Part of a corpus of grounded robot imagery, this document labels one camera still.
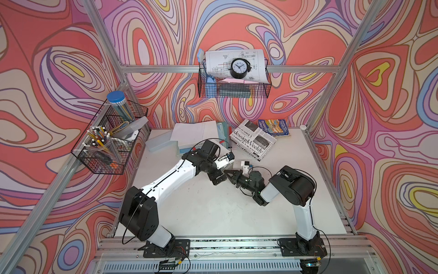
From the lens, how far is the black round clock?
80 centimetres

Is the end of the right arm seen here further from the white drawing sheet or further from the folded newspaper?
the white drawing sheet

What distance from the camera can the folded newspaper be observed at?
1039 millimetres

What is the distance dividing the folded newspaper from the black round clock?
0.37 meters

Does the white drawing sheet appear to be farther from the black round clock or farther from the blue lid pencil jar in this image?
the blue lid pencil jar

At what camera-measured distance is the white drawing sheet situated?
2.79 ft

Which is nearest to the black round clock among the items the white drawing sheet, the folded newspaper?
the white drawing sheet
